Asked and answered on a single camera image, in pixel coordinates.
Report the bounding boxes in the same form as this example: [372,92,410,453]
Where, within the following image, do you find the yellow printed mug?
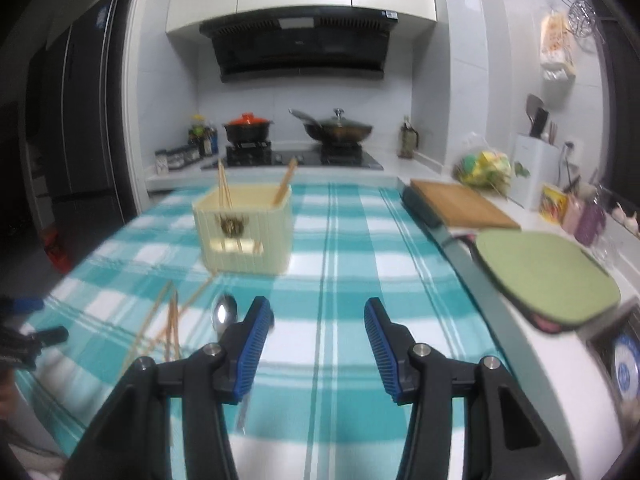
[539,183,569,225]

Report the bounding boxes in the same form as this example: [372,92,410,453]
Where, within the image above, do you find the wooden cutting board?
[409,178,521,231]

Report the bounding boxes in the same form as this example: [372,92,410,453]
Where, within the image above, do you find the dark window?
[597,14,640,202]

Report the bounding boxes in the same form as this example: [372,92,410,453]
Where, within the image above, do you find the steel kitchen sink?
[587,299,640,413]

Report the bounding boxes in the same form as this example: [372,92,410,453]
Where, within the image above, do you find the large metal spoon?
[210,293,249,434]

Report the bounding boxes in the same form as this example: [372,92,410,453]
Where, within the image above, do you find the metal steamer rack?
[558,0,599,39]

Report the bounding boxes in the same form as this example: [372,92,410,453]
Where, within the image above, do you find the cream utensil holder box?
[192,183,294,276]

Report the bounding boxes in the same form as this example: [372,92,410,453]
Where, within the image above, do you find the black wok with lid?
[288,107,375,144]

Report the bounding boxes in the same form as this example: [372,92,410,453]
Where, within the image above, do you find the teal checked tablecloth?
[15,180,511,480]

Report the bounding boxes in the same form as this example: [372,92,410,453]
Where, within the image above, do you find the clear drinking glass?
[592,237,616,266]

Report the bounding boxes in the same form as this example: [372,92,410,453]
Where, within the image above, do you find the white knife holder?
[512,132,561,211]

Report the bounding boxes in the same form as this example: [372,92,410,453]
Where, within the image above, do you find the black gas cooktop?
[199,147,385,171]

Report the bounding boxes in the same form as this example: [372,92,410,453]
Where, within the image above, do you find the purple soap bottle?
[573,184,607,247]

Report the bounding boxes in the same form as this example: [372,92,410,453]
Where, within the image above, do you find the pink cup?
[562,194,584,234]

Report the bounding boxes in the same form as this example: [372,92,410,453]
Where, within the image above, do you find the plastic bag of yellow cloths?
[452,132,524,194]

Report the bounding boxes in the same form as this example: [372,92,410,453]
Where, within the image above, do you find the dark grey tray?
[401,184,444,229]

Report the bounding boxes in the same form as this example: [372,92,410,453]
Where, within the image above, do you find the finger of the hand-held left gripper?
[0,297,45,314]
[29,325,70,349]

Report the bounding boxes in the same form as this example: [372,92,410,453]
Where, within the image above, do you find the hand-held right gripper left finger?
[60,296,275,480]

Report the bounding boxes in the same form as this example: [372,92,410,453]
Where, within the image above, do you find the garlic bulbs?
[612,202,640,236]

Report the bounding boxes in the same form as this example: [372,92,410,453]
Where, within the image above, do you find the hanging food bag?
[538,7,577,81]

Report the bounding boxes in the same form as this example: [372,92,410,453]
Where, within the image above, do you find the black knife handles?
[529,107,551,139]

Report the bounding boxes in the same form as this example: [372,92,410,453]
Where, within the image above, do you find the dark refrigerator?
[29,2,139,222]

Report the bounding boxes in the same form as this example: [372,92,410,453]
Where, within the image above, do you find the black range hood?
[198,7,401,84]

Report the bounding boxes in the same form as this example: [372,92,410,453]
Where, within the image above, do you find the green cutting board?
[474,229,623,324]

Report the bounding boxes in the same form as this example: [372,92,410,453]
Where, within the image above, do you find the blue patterned plate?
[612,333,640,404]

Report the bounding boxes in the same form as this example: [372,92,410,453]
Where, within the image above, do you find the dark green water jug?
[397,115,419,159]

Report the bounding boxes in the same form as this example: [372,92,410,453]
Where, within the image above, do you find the grey spatula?
[524,93,544,136]

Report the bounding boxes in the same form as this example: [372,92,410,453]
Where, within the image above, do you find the black clay pot red lid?
[222,113,275,144]

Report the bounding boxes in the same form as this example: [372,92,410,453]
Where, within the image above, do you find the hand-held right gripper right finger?
[364,297,571,480]

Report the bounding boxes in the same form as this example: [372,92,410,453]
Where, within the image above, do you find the red stool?
[42,227,71,274]

